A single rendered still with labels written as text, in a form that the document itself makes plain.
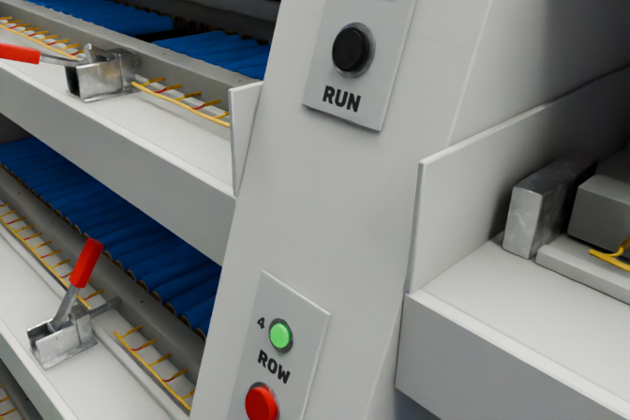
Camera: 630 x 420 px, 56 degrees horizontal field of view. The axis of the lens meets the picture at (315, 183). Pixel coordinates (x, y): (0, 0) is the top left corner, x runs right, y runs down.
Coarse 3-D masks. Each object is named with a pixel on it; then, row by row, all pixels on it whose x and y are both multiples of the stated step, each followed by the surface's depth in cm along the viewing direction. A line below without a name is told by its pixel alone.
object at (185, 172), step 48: (192, 0) 57; (240, 0) 52; (0, 96) 47; (48, 96) 39; (144, 96) 39; (240, 96) 25; (48, 144) 42; (96, 144) 36; (144, 144) 32; (192, 144) 32; (240, 144) 25; (144, 192) 33; (192, 192) 29; (192, 240) 31
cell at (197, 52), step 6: (234, 42) 44; (240, 42) 45; (246, 42) 45; (252, 42) 45; (204, 48) 43; (210, 48) 43; (216, 48) 43; (222, 48) 43; (228, 48) 44; (234, 48) 44; (240, 48) 44; (186, 54) 42; (192, 54) 42; (198, 54) 42; (204, 54) 42; (210, 54) 42
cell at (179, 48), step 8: (200, 40) 45; (208, 40) 45; (216, 40) 45; (224, 40) 46; (232, 40) 46; (240, 40) 46; (168, 48) 43; (176, 48) 43; (184, 48) 43; (192, 48) 44; (200, 48) 44
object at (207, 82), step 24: (0, 0) 57; (0, 24) 54; (24, 24) 53; (48, 24) 50; (72, 24) 47; (96, 24) 47; (48, 48) 47; (144, 48) 41; (144, 72) 40; (168, 72) 38; (192, 72) 36; (216, 72) 36; (192, 96) 36; (216, 96) 35; (216, 120) 33
